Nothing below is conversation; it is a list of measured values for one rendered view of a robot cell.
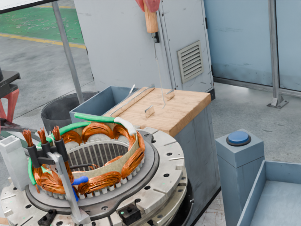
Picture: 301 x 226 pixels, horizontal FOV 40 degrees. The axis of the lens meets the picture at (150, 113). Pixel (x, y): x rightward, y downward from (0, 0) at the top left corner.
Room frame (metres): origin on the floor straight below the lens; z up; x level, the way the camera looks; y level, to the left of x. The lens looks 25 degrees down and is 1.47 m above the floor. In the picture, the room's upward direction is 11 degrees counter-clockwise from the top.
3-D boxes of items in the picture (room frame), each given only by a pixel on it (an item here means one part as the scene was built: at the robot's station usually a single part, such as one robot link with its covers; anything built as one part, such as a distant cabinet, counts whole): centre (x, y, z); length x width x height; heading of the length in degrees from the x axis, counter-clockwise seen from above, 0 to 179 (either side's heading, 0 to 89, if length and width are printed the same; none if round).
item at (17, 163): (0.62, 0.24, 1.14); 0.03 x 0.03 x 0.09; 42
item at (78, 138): (0.69, 0.16, 1.12); 0.06 x 0.02 x 0.04; 132
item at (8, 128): (0.70, 0.26, 1.17); 0.06 x 0.01 x 0.01; 67
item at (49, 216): (0.51, 0.18, 1.10); 0.03 x 0.02 x 0.01; 152
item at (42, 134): (0.50, 0.15, 1.23); 0.01 x 0.01 x 0.02; 42
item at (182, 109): (0.90, -0.01, 1.05); 0.20 x 0.19 x 0.02; 51
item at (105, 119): (0.69, 0.08, 1.15); 0.15 x 0.04 x 0.02; 42
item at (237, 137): (0.73, -0.16, 1.04); 0.04 x 0.04 x 0.01
